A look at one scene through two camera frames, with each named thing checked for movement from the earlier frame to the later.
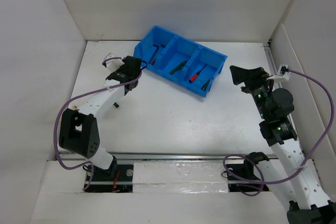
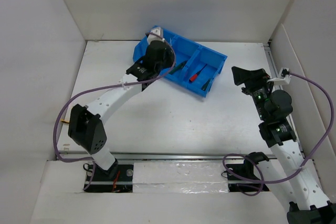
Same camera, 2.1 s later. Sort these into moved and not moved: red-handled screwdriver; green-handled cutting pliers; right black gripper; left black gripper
Moved: left black gripper
Not moved: right black gripper; green-handled cutting pliers; red-handled screwdriver
